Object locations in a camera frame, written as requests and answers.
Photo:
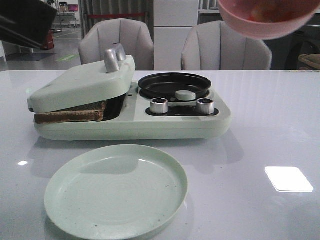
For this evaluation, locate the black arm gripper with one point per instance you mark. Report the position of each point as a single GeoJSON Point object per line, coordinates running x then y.
{"type": "Point", "coordinates": [25, 22]}

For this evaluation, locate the breakfast maker hinged lid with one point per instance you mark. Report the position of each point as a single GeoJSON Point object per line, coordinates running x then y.
{"type": "Point", "coordinates": [82, 85]}

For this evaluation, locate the white bread slice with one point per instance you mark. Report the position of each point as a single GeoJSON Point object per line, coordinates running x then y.
{"type": "Point", "coordinates": [83, 113]}

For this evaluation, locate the pink bowl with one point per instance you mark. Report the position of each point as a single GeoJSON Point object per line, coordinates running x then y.
{"type": "Point", "coordinates": [235, 13]}

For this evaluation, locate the mint green breakfast maker base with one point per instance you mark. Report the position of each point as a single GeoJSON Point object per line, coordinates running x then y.
{"type": "Point", "coordinates": [128, 117]}

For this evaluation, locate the left grey upholstered chair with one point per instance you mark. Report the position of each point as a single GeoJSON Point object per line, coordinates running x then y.
{"type": "Point", "coordinates": [134, 36]}

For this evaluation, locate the grey upholstered chair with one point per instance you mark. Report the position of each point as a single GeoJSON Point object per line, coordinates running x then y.
{"type": "Point", "coordinates": [214, 46]}
{"type": "Point", "coordinates": [134, 36]}

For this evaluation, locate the white cabinet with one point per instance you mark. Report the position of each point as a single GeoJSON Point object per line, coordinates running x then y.
{"type": "Point", "coordinates": [172, 21]}

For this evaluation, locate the black round frying pan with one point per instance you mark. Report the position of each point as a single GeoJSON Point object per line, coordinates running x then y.
{"type": "Point", "coordinates": [174, 86]}

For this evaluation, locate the left silver control knob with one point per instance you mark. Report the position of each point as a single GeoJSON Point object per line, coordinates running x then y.
{"type": "Point", "coordinates": [159, 105]}

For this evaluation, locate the silver control knob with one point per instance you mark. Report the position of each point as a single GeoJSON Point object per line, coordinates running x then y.
{"type": "Point", "coordinates": [159, 105]}
{"type": "Point", "coordinates": [205, 106]}

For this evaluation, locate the right grey upholstered chair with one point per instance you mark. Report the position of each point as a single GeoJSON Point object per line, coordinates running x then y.
{"type": "Point", "coordinates": [214, 46]}

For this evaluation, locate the mint green round plate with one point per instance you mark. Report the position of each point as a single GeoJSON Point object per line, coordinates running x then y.
{"type": "Point", "coordinates": [118, 192]}

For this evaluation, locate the right silver control knob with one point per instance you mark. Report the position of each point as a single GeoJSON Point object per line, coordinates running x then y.
{"type": "Point", "coordinates": [205, 106]}

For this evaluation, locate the dark counter with white top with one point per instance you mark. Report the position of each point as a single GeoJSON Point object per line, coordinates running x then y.
{"type": "Point", "coordinates": [285, 50]}

